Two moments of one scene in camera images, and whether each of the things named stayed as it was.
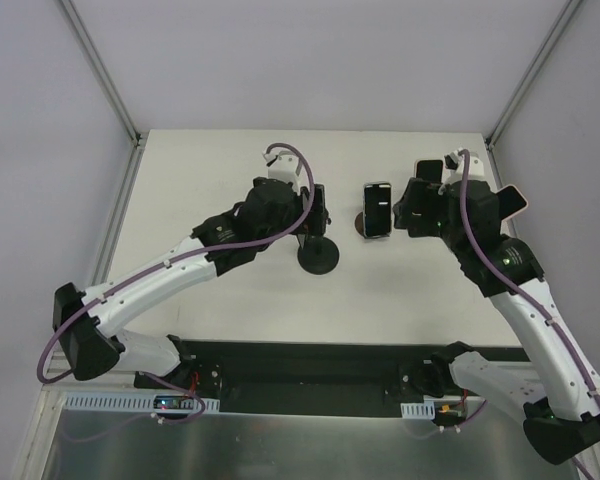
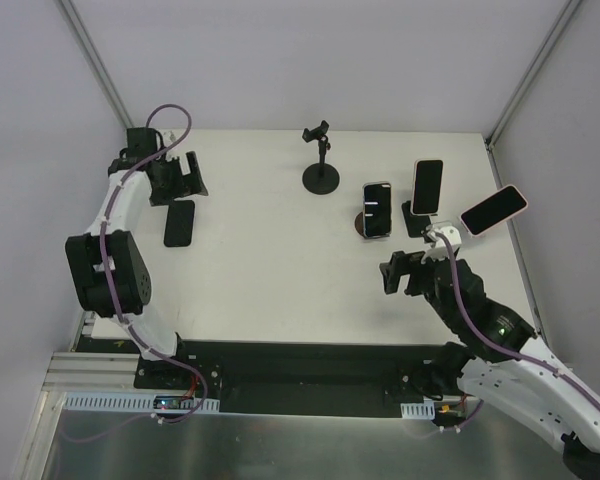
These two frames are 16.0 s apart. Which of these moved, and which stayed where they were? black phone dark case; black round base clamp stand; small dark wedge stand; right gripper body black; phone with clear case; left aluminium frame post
Moved: black phone dark case; black round base clamp stand; right gripper body black
Stayed: small dark wedge stand; phone with clear case; left aluminium frame post
